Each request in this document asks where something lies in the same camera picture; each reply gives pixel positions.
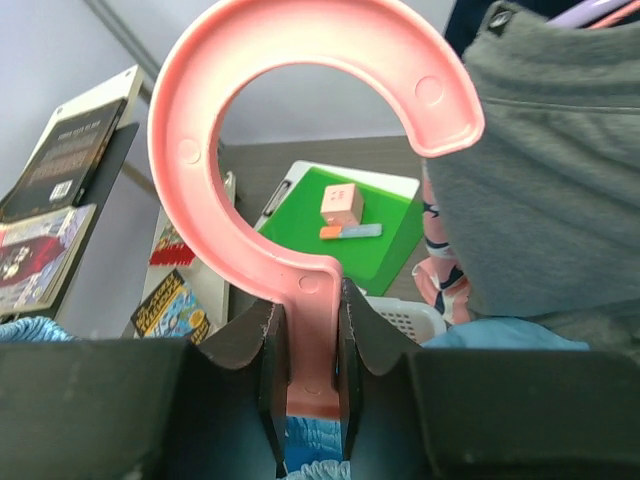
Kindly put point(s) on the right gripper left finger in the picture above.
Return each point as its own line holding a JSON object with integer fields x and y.
{"x": 147, "y": 409}

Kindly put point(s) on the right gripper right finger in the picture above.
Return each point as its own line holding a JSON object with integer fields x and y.
{"x": 408, "y": 412}

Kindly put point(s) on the light blue shorts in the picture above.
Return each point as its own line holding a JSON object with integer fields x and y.
{"x": 312, "y": 447}

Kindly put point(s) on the pink plastic hanger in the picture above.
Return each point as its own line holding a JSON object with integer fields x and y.
{"x": 385, "y": 44}

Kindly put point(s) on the pink patterned shorts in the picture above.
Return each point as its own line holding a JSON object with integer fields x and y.
{"x": 440, "y": 278}

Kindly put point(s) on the grey shorts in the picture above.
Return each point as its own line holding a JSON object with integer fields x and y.
{"x": 542, "y": 213}

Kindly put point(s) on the navy blue shorts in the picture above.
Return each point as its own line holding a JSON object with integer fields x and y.
{"x": 467, "y": 17}

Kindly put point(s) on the purple hanger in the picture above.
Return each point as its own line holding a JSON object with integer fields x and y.
{"x": 585, "y": 13}

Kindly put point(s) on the thin pink hanger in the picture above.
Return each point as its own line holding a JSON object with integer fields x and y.
{"x": 617, "y": 16}

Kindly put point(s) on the white plastic basket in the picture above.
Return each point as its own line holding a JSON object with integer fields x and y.
{"x": 417, "y": 321}

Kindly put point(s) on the blue comic book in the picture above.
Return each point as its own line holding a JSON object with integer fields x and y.
{"x": 172, "y": 310}

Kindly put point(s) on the green folder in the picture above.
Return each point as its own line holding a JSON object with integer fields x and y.
{"x": 371, "y": 253}

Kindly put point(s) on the red yellow book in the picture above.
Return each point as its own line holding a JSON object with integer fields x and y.
{"x": 170, "y": 250}

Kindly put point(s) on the white two-tier shelf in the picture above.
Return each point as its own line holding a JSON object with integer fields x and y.
{"x": 212, "y": 291}

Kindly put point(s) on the orange blue eraser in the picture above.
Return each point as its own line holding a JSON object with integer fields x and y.
{"x": 354, "y": 231}

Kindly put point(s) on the pink cube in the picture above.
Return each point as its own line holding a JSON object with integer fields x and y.
{"x": 342, "y": 205}

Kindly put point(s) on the red pink comic book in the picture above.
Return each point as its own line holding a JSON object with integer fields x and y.
{"x": 36, "y": 255}

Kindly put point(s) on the black clipboard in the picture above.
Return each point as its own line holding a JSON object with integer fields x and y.
{"x": 97, "y": 194}

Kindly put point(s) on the dark brown book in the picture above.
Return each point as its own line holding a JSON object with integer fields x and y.
{"x": 64, "y": 165}

